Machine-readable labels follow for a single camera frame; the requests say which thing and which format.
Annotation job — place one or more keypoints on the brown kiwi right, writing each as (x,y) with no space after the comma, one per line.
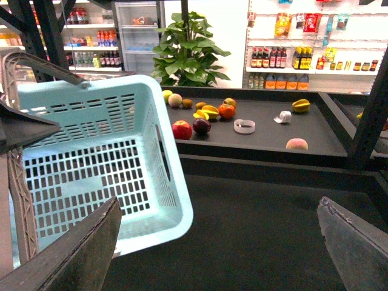
(200,105)

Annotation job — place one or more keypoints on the silver tape roll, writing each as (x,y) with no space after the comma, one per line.
(284,117)

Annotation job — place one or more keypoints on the yellow starfruit centre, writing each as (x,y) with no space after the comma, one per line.
(207,112)

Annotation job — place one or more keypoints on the green potted plant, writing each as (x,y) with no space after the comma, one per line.
(186,54)

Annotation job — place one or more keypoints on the light blue plastic basket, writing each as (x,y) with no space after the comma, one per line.
(96,140)

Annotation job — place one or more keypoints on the orange persimmon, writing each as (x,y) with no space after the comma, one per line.
(226,111)

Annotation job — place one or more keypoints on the pink peach front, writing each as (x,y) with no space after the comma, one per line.
(297,143)

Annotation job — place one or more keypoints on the dark purple plum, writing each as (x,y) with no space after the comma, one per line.
(201,126)

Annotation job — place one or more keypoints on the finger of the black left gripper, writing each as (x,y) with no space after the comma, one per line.
(19,129)

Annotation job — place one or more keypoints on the black steel rack post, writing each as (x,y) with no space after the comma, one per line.
(39,27)

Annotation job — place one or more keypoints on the green apple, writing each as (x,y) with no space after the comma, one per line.
(166,94)

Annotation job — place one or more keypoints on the green red mango fruit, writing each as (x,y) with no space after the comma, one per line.
(230,101)

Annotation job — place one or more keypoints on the yellow starfruit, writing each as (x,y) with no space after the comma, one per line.
(207,112)
(301,106)

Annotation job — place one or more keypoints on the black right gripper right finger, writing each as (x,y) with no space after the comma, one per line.
(357,248)

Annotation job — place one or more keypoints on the brown kiwi left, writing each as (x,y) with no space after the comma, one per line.
(187,103)

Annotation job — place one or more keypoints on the pale pink peach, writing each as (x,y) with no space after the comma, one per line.
(175,100)

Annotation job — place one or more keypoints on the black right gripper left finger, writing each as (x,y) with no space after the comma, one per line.
(78,260)

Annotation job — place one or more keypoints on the red apple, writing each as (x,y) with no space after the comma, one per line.
(182,130)

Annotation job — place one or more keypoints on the white shelf with sauce bottles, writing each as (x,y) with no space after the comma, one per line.
(330,46)

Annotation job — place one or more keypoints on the brown kiwi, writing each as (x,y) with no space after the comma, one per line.
(200,105)
(187,103)

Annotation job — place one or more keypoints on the white shelf with drinks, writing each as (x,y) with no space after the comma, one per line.
(90,39)

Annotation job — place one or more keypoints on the yellow starfruit right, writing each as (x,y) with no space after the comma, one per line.
(301,106)

